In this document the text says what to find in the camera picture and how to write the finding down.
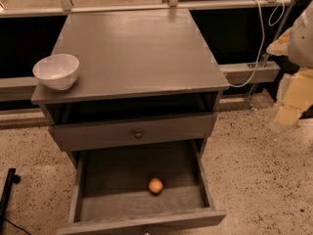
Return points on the thin metal pole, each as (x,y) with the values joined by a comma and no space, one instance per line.
(278,16)

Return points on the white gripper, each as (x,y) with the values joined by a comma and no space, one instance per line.
(302,44)

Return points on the black stand leg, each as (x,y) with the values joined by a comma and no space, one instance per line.
(11,178)

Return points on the orange fruit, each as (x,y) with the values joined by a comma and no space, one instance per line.
(155,186)

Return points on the metal rail frame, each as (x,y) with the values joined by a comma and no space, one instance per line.
(137,4)

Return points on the white bowl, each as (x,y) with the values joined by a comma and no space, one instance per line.
(58,71)

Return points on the closed grey drawer with knob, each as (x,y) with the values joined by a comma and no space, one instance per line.
(117,133)

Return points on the open grey wooden drawer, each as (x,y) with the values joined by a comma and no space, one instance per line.
(111,193)

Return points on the grey wooden cabinet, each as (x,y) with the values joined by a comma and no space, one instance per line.
(122,108)

